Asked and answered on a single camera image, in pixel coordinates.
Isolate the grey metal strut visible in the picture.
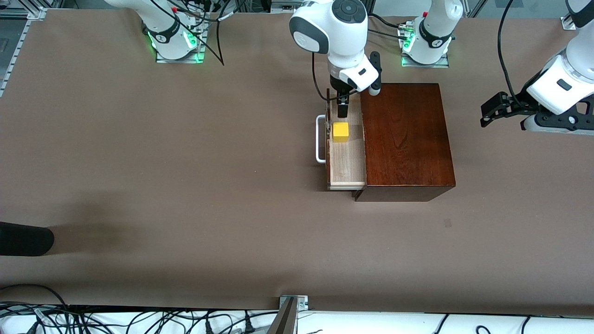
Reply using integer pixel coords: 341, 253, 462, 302
266, 298, 298, 334

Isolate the perforated aluminium rail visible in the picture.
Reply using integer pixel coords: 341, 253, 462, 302
0, 7, 47, 98

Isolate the black ribbed foam cylinder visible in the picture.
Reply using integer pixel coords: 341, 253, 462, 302
0, 222, 55, 257

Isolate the silver control box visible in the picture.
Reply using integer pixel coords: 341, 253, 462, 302
271, 0, 307, 13

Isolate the dark brown wooden cabinet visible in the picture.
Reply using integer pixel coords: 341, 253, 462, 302
351, 83, 456, 202

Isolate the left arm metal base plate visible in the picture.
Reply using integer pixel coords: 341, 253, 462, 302
400, 28, 450, 69

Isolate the brown paper table cover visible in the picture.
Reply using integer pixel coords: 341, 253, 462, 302
0, 9, 594, 317

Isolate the black looping cable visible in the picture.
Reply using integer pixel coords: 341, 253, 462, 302
0, 283, 70, 309

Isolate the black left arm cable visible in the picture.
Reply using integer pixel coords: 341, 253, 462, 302
497, 0, 527, 100

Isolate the silver metal bracket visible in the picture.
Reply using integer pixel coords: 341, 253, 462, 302
278, 295, 309, 310

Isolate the light wood drawer white handle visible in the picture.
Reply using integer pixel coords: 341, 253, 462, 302
316, 88, 367, 192

